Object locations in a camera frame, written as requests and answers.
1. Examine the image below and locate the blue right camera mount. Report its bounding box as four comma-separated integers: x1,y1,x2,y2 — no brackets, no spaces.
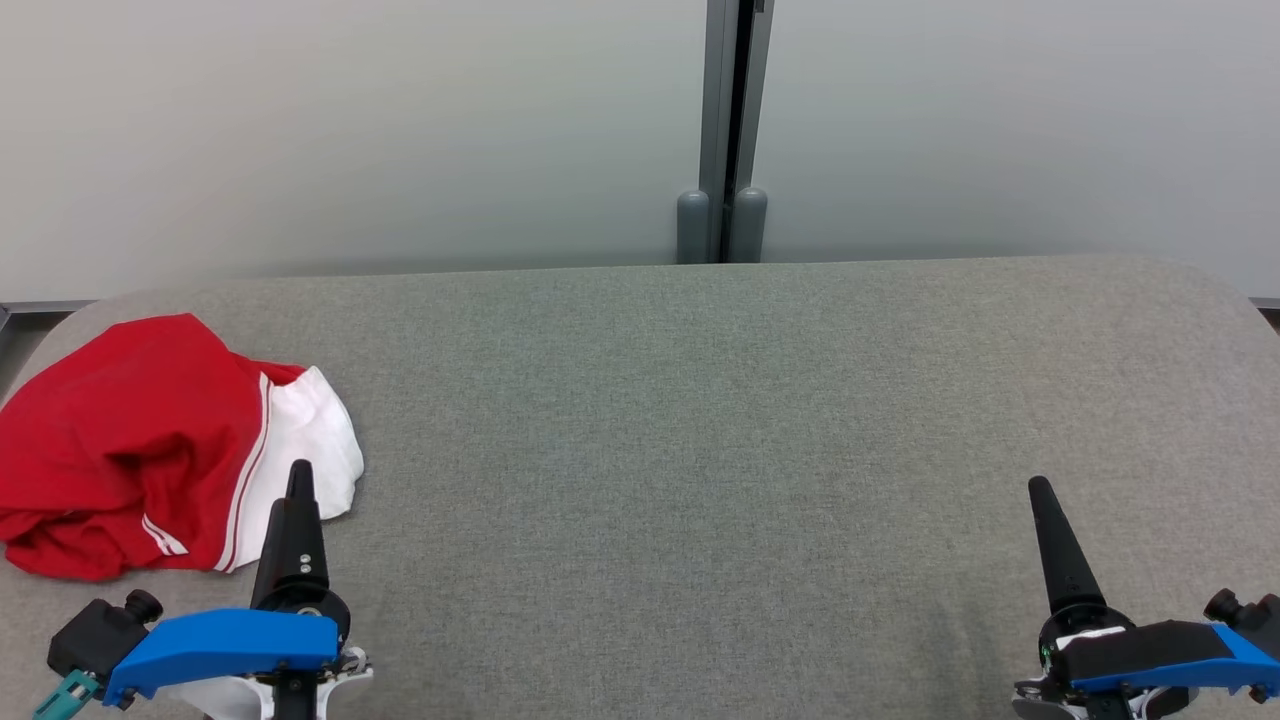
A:
1055,620,1280,698

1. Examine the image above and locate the red t-shirt with white sleeves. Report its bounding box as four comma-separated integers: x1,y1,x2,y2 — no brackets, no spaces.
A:
0,313,365,583

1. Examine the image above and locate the teal left camera connector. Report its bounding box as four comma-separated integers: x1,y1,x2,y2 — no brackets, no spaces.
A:
33,670,101,720

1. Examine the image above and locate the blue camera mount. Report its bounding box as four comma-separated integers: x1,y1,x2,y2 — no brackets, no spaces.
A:
1055,620,1280,698
103,608,341,709

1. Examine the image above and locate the blue left camera mount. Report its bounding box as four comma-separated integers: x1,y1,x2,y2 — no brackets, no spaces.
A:
103,608,341,709

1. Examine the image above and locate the grey cylindrical post foot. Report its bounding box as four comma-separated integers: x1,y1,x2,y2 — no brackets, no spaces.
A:
728,187,769,264
677,190,711,265

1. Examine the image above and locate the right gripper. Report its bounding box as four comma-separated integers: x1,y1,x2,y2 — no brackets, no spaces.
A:
1012,476,1201,720

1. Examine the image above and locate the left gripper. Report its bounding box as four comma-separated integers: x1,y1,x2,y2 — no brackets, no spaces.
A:
160,460,373,720

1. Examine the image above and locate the grey partition post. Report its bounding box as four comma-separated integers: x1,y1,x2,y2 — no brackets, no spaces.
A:
697,0,776,264

